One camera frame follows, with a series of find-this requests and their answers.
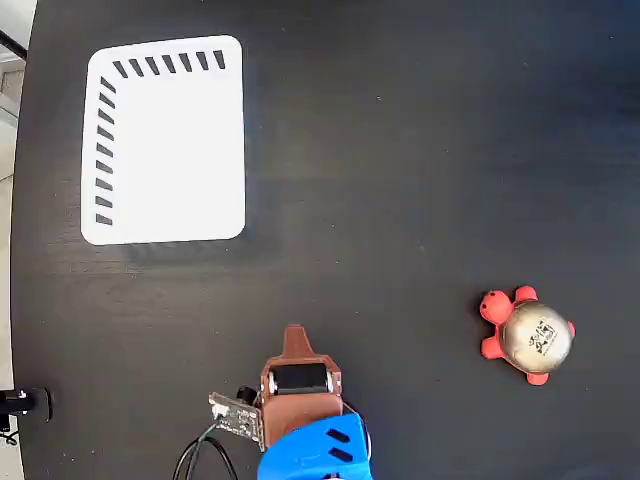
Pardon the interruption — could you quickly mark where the red turtle toy silver shell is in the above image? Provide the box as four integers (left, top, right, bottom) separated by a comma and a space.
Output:
478, 285, 577, 387

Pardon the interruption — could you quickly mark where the black table clamp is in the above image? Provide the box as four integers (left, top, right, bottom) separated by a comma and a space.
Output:
0, 387, 55, 434

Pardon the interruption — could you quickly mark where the white rectangular tray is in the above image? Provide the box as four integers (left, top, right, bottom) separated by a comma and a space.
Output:
80, 34, 247, 247

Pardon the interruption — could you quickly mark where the bare camera circuit board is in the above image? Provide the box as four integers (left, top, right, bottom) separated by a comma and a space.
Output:
208, 385, 267, 454

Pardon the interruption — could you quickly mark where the black camera cable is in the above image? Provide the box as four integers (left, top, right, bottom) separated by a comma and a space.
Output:
172, 423, 239, 480

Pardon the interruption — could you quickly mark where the black bar beside table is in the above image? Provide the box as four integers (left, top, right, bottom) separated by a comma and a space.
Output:
0, 29, 29, 60

